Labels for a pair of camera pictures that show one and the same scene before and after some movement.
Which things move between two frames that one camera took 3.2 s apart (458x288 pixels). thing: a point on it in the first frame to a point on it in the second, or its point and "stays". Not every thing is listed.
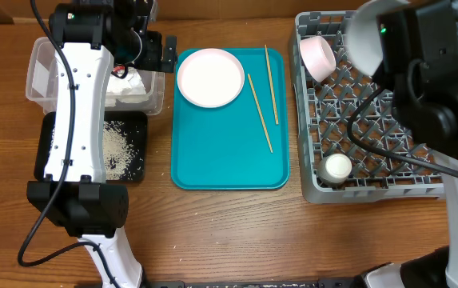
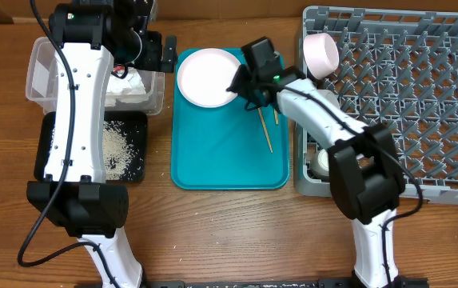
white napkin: x=129 y=89 stays
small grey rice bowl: x=363 y=35 to x=329 y=95
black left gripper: x=152 y=61 stays
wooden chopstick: x=260 y=113 stays
